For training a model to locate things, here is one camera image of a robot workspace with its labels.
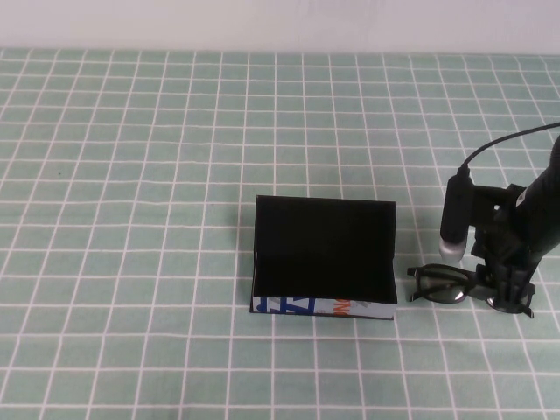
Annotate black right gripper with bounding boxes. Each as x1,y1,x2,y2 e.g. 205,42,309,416
471,213,543,314

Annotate black framed glasses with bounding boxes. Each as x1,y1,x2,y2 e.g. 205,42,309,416
405,262,536,319

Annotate black glasses case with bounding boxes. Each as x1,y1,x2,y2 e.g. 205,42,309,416
248,194,399,324

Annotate green white checked tablecloth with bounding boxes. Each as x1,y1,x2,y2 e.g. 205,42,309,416
0,46,560,420

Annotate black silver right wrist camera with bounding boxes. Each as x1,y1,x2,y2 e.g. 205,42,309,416
438,173,473,263

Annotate black right camera mount bracket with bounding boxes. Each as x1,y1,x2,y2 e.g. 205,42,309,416
470,183,529,228

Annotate black right camera cable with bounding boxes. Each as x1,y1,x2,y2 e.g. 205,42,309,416
458,121,560,179

